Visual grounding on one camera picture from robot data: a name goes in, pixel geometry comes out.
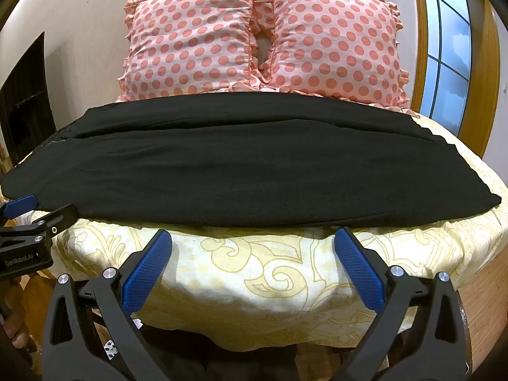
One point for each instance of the yellow patterned bedspread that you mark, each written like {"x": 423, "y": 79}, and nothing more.
{"x": 254, "y": 278}

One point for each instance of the dark wooden cabinet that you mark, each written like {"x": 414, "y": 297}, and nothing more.
{"x": 24, "y": 107}

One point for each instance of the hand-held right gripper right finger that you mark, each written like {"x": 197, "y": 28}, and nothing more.
{"x": 360, "y": 272}

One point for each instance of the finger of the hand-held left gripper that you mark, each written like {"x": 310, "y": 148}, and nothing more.
{"x": 23, "y": 203}
{"x": 59, "y": 216}

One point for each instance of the black pants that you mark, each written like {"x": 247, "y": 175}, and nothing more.
{"x": 254, "y": 166}

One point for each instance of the person's left hand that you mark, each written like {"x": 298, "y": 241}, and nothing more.
{"x": 18, "y": 327}

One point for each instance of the pink polka dot pillow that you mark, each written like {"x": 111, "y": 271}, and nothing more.
{"x": 190, "y": 47}
{"x": 337, "y": 47}

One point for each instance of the glass window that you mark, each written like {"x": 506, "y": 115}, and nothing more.
{"x": 452, "y": 35}

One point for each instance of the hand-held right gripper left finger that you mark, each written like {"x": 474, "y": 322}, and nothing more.
{"x": 146, "y": 272}

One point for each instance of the wooden window frame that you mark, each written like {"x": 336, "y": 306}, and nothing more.
{"x": 485, "y": 87}

